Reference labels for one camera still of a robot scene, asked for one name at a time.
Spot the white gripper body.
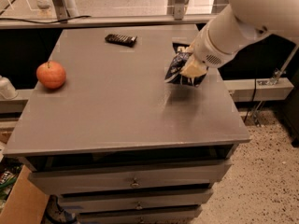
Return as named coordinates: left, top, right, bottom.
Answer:
left=190, top=23, right=236, bottom=68

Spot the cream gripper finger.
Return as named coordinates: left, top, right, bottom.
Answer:
left=180, top=55, right=207, bottom=78

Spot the blue chip bag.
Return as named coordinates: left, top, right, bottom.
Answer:
left=164, top=45, right=208, bottom=87

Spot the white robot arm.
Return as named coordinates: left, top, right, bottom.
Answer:
left=180, top=0, right=299, bottom=78

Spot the dark rxbar chocolate bar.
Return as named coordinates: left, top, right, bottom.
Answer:
left=105, top=34, right=136, bottom=48

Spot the grey drawer cabinet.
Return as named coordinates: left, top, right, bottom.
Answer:
left=3, top=23, right=251, bottom=224

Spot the middle grey drawer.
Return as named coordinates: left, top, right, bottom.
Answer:
left=59, top=189, right=212, bottom=213

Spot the grey drawer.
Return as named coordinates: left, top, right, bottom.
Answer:
left=78, top=205, right=202, bottom=224
left=29, top=160, right=232, bottom=195
left=59, top=189, right=212, bottom=213

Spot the red apple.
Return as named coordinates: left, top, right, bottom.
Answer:
left=36, top=61, right=66, bottom=89

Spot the bottom grey drawer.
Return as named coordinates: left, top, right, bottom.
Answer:
left=78, top=205, right=202, bottom=224

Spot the top grey drawer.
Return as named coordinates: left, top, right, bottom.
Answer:
left=29, top=160, right=232, bottom=195

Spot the white cylinder at left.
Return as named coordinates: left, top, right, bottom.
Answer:
left=0, top=76, right=18, bottom=100

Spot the cardboard box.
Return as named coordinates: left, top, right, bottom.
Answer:
left=0, top=166, right=50, bottom=224

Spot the black hanging cable right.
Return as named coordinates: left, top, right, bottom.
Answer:
left=243, top=77, right=258, bottom=123

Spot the grey metal rail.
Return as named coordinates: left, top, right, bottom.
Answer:
left=0, top=14, right=216, bottom=30

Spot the black cable on rail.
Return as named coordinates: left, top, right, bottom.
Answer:
left=0, top=14, right=92, bottom=25

